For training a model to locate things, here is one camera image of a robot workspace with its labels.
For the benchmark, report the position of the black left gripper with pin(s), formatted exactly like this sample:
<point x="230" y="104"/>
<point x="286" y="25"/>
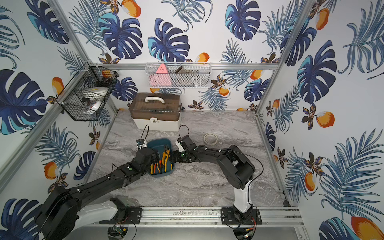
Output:
<point x="152" y="154"/>

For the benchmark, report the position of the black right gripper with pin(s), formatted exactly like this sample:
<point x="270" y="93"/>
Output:
<point x="175" y="157"/>

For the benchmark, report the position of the orange pliers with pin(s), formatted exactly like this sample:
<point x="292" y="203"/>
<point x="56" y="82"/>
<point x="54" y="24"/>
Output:
<point x="155" y="169"/>

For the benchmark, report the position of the yellow combination pliers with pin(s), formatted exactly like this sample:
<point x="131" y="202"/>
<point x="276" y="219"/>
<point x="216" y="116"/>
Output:
<point x="166" y="164"/>

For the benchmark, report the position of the teal plastic storage tray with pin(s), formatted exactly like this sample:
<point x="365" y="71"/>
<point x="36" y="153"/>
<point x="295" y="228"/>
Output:
<point x="159" y="146"/>

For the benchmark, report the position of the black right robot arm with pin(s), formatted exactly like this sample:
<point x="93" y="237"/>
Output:
<point x="235" y="165"/>

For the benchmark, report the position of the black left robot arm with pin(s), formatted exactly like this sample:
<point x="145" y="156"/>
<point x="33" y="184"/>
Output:
<point x="58" y="214"/>

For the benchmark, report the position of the white masking tape roll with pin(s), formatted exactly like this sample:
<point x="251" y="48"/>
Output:
<point x="210" y="139"/>

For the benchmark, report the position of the brown and white toolbox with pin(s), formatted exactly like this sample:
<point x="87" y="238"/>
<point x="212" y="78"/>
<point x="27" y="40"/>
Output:
<point x="160" y="112"/>

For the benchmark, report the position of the pink triangle item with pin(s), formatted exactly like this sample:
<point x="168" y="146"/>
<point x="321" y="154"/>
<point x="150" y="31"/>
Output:
<point x="160" y="78"/>

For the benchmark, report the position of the white item in black basket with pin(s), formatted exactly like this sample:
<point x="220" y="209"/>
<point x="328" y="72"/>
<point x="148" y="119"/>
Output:
<point x="92" y="98"/>

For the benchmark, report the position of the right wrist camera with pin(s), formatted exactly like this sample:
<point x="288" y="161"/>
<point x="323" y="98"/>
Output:
<point x="180" y="147"/>

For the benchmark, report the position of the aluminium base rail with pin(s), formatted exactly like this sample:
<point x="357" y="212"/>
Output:
<point x="189" y="217"/>

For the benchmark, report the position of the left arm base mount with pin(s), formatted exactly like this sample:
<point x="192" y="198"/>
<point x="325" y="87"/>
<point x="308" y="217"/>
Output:
<point x="124" y="215"/>

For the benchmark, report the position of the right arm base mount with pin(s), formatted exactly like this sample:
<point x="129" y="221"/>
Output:
<point x="232" y="216"/>

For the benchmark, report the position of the white wire wall basket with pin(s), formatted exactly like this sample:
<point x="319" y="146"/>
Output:
<point x="183" y="75"/>

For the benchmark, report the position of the black wire wall basket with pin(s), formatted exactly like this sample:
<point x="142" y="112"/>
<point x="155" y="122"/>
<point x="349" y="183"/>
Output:
<point x="88" y="76"/>

